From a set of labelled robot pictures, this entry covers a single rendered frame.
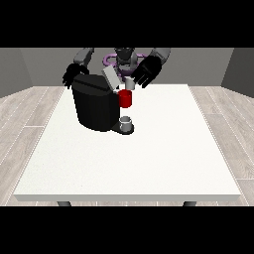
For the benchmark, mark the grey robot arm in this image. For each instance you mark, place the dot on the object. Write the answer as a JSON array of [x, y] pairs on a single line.
[[162, 53], [83, 56]]

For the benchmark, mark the red pod holder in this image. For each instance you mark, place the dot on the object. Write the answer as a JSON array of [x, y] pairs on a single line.
[[125, 98]]

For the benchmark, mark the black coffee machine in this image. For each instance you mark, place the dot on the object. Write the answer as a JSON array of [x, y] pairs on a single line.
[[94, 102]]

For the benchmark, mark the pale grey machine lid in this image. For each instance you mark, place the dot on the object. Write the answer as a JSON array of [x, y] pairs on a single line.
[[111, 77]]

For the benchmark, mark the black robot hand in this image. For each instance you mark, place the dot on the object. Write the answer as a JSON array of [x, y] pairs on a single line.
[[71, 73], [148, 70]]

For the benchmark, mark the grey robot trunk purple rings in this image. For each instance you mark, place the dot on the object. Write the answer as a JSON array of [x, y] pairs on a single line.
[[123, 59]]

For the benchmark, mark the small grey coffee pod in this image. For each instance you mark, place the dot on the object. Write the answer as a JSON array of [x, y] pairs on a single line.
[[129, 83]]

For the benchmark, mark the small grey cup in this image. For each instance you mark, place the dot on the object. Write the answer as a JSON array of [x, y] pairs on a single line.
[[125, 123]]

